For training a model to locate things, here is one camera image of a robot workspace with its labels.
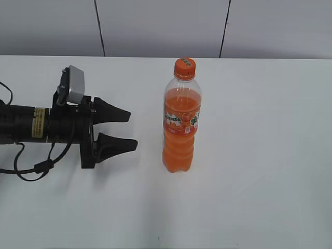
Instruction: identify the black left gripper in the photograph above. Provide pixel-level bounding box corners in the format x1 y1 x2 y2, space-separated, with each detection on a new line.
48 93 138 169

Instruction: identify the orange soda plastic bottle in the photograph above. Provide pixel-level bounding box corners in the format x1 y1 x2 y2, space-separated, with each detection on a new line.
162 75 202 173

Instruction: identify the orange bottle cap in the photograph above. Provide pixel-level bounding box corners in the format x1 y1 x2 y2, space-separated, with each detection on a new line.
174 58 196 79

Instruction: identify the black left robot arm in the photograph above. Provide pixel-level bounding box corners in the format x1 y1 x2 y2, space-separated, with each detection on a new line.
1 94 138 169

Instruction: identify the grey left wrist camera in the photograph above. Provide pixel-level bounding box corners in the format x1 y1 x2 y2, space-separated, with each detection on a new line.
56 65 85 106

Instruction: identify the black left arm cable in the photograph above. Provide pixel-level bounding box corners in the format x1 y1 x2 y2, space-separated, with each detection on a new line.
0 81 76 182

